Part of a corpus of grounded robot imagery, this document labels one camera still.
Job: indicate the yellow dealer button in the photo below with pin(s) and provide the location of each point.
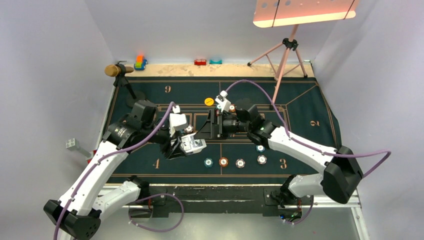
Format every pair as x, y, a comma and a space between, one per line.
209, 101

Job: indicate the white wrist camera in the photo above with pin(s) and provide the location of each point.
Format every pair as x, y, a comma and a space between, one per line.
223, 102
177, 120

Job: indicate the pink music stand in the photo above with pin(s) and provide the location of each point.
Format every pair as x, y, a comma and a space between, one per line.
279, 13

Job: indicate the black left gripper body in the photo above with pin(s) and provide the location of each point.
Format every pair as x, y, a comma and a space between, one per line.
165, 142

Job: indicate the blue green chip stack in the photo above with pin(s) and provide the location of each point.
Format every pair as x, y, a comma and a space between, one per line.
208, 162

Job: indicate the brown white chip stack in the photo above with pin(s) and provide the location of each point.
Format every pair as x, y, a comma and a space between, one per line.
240, 163

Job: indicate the teal toy block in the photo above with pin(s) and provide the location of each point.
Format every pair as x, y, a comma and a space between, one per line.
215, 61

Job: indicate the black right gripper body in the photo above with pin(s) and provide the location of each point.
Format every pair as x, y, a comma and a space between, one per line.
226, 124

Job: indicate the red toy block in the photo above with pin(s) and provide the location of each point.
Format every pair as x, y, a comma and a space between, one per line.
200, 62

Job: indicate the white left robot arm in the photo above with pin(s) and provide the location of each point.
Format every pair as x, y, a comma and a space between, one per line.
81, 209

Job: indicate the orange chip stack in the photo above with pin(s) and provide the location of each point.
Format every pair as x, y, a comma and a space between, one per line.
223, 162

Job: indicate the brown white chips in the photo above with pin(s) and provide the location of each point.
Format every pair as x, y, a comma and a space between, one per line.
189, 129

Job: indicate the dark green poker mat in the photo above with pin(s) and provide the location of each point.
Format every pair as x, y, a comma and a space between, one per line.
300, 101

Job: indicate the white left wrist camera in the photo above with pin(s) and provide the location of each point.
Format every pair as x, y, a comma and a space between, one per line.
177, 120

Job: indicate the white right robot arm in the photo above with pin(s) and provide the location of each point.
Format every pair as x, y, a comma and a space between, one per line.
338, 172

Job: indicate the blue playing card deck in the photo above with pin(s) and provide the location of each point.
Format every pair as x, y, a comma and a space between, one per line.
190, 145

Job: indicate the gold microphone on stand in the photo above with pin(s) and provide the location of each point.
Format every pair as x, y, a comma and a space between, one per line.
119, 71

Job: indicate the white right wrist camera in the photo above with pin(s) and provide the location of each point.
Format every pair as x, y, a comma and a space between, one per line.
223, 102

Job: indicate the grey lego brick handle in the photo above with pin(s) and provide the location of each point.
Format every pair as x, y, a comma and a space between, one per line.
73, 145

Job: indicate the orange blue toy car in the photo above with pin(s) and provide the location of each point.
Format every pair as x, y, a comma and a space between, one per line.
140, 63

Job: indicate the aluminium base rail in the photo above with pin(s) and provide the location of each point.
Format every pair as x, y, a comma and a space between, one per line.
265, 194

